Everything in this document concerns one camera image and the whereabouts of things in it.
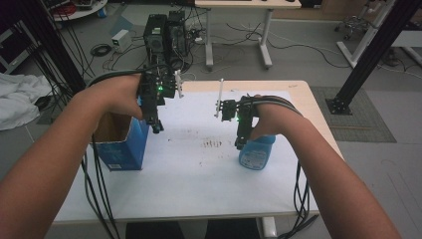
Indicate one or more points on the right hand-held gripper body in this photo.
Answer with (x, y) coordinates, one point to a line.
(244, 108)

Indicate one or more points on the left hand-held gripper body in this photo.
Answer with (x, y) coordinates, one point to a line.
(156, 83)

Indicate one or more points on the blue spray bottle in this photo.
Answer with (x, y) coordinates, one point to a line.
(256, 156)

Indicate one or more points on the blue cardboard box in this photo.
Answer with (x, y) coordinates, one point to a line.
(127, 152)

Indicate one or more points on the person's right hand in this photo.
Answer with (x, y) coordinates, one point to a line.
(275, 119)

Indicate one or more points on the person's left hand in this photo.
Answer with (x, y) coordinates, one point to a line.
(121, 96)

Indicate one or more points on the small white box device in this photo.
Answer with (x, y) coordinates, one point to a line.
(121, 40)

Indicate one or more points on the light wooden table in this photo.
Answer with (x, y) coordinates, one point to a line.
(315, 109)

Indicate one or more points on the round white table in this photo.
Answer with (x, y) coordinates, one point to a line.
(83, 12)

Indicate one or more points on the white desk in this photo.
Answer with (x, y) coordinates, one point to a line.
(245, 4)

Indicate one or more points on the grey floor mat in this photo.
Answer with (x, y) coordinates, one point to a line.
(361, 119)

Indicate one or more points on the white cloth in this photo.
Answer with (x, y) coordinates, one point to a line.
(16, 99)

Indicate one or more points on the office chair base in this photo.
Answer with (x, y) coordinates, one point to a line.
(353, 26)

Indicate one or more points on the white metal stand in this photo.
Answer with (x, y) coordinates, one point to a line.
(365, 40)

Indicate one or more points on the black metal post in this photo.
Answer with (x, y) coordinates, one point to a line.
(375, 49)
(49, 43)

